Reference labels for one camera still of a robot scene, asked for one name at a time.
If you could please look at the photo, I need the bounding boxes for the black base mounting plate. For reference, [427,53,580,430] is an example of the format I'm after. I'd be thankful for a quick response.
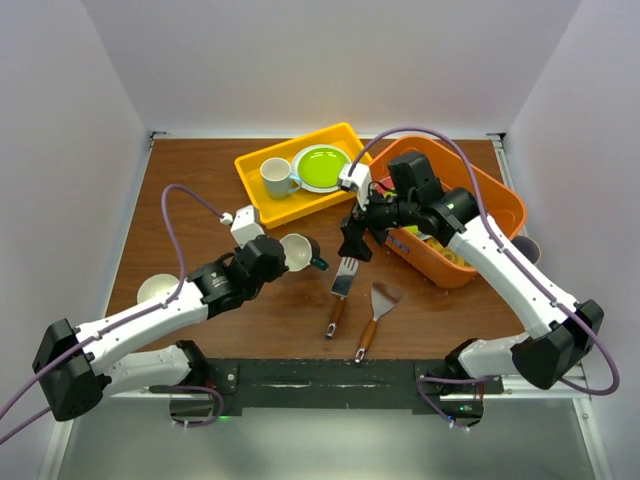
[184,358,504,426]

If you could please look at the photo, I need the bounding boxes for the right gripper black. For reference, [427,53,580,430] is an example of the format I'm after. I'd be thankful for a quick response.
[338,179,417,262]

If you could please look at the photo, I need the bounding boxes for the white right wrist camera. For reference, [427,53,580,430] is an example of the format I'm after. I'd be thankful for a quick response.
[337,163,372,211]

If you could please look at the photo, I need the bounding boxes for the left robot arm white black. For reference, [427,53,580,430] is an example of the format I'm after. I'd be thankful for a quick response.
[33,235,288,422]

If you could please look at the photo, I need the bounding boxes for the white cup green handle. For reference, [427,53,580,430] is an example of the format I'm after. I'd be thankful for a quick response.
[280,233,329,273]

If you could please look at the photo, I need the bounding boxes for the red and teal plate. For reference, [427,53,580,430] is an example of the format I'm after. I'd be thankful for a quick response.
[376,176,395,195]

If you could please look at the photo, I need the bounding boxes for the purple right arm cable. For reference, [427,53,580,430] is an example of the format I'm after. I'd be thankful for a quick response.
[347,125,621,431]

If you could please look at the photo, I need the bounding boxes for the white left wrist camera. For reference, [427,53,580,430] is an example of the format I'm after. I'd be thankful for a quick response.
[219,205,264,248]

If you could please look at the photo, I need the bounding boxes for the light blue mug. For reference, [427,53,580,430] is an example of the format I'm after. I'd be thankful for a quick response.
[260,157,302,200]

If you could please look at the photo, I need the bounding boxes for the slotted spatula wooden handle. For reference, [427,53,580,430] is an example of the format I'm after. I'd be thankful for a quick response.
[325,257,359,340]

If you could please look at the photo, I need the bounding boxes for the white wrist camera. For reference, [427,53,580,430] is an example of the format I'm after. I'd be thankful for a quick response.
[219,205,264,248]
[337,163,372,211]

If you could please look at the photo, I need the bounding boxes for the lime green plate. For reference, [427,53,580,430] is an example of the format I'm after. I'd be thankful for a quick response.
[297,147,350,188]
[404,225,424,236]

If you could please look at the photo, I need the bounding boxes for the yellow plastic tray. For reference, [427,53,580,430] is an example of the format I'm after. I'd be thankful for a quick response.
[234,122,363,229]

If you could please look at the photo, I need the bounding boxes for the orange plastic dish bin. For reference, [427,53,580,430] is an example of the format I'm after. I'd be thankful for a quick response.
[363,136,527,289]

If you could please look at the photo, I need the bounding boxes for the white scalloped plate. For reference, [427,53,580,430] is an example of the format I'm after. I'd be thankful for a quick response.
[292,144,351,194]

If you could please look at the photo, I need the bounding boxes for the solid spatula wooden handle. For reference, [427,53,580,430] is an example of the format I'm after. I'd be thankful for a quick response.
[354,282,405,364]

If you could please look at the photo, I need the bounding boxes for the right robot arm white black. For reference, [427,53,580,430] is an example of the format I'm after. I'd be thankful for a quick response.
[337,152,604,393]

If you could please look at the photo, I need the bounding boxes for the small white dish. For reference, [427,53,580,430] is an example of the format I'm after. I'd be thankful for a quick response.
[136,273,179,304]

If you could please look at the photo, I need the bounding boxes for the beige purple cup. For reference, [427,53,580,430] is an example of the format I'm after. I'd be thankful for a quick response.
[511,235,541,265]

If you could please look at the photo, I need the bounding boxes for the yellow patterned plate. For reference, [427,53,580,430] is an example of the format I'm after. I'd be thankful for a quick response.
[425,237,470,267]

